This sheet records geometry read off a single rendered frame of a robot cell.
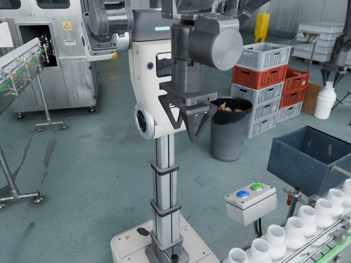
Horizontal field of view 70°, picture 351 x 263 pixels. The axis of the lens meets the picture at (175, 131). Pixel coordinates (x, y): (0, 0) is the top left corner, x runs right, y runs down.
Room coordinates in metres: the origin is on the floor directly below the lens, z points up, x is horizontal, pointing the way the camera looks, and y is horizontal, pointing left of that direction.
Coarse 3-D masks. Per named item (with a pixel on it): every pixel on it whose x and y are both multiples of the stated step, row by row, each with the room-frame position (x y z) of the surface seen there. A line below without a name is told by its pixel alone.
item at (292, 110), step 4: (296, 104) 3.57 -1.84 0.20; (300, 104) 3.63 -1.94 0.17; (284, 108) 3.38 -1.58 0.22; (288, 108) 3.45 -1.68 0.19; (292, 108) 3.53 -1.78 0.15; (296, 108) 3.58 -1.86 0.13; (300, 108) 3.64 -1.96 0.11; (280, 112) 3.35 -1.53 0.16; (284, 112) 3.41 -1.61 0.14; (288, 112) 3.47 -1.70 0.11; (292, 112) 3.54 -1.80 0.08; (296, 112) 3.59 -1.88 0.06; (280, 116) 3.36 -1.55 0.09; (284, 116) 3.42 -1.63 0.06; (288, 116) 3.49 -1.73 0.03; (292, 116) 3.54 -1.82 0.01; (276, 120) 3.33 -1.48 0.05; (280, 120) 3.37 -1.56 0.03
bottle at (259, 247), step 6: (258, 240) 0.38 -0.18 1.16; (264, 240) 0.37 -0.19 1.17; (252, 246) 0.36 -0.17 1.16; (258, 246) 0.38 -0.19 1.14; (264, 246) 0.37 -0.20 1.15; (246, 252) 0.37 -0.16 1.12; (252, 252) 0.35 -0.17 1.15; (258, 252) 0.35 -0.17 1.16; (264, 252) 0.34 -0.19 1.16; (252, 258) 0.35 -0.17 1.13; (258, 258) 0.34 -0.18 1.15; (264, 258) 0.34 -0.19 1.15; (270, 258) 0.36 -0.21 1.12
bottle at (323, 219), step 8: (320, 200) 0.50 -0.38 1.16; (328, 200) 0.49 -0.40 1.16; (320, 208) 0.47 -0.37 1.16; (328, 208) 0.47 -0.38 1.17; (320, 216) 0.47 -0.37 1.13; (328, 216) 0.47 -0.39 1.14; (320, 224) 0.46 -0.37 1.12; (328, 224) 0.46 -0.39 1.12; (320, 232) 0.46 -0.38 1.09; (328, 232) 0.46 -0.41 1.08; (320, 240) 0.45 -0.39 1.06; (312, 248) 0.46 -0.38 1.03
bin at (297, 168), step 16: (304, 128) 1.35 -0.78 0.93; (272, 144) 1.20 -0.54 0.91; (288, 144) 1.29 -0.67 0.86; (304, 144) 1.35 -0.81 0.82; (320, 144) 1.27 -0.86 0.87; (336, 144) 1.20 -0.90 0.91; (272, 160) 1.19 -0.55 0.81; (288, 160) 1.11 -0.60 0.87; (304, 160) 1.04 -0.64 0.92; (320, 160) 1.25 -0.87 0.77; (336, 160) 0.99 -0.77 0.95; (288, 176) 1.09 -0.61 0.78; (304, 176) 1.02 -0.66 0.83; (320, 176) 0.96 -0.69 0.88; (336, 176) 1.02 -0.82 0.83; (304, 192) 1.00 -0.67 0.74; (320, 192) 0.96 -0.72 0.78
